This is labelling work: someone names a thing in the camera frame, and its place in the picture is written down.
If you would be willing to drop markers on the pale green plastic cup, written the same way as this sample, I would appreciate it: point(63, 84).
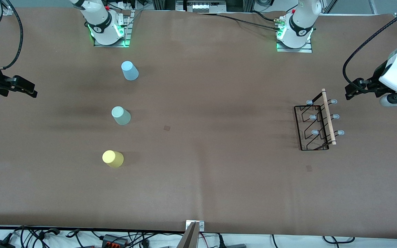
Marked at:
point(120, 115)

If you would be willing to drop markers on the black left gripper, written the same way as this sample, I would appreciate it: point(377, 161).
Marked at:
point(371, 84)

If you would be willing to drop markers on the black power adapter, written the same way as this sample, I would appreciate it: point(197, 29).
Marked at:
point(0, 244)

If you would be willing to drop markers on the black box orange connectors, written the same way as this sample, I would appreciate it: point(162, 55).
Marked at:
point(115, 240)

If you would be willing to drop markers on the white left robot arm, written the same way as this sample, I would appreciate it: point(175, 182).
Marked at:
point(300, 20)

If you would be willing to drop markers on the white power strip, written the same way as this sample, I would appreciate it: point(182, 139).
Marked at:
point(201, 7)

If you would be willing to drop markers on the yellow plastic cup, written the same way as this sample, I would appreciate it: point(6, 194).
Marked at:
point(112, 158)

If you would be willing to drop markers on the small metal bracket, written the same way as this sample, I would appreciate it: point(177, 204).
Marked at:
point(201, 225)

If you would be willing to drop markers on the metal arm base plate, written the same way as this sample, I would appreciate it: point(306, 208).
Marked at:
point(295, 49)
point(126, 34)

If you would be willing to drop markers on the aluminium rack frame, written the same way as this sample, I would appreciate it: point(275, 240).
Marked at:
point(164, 4)

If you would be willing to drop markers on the light blue plastic cup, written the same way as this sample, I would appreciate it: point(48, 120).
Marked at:
point(129, 70)

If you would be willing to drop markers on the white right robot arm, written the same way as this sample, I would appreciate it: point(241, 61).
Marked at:
point(98, 17)

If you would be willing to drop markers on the grey metal mast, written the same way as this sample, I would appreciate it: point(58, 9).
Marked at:
point(189, 239)

